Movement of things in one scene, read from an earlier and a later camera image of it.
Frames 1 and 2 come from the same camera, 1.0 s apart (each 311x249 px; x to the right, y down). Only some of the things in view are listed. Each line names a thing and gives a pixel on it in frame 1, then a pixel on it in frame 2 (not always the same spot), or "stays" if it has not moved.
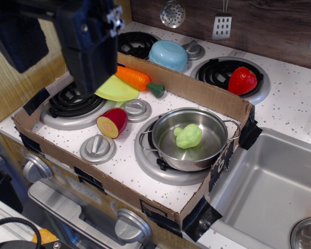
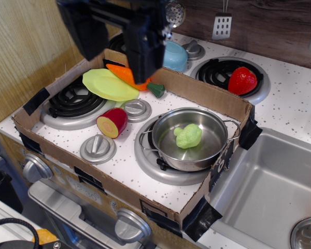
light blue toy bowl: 169,53 stays
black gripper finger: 89,31 -> 146,23
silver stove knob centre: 138,110 stays
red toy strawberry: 242,81 stays
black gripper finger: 22,40 -> 91,33
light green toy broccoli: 189,137 stays
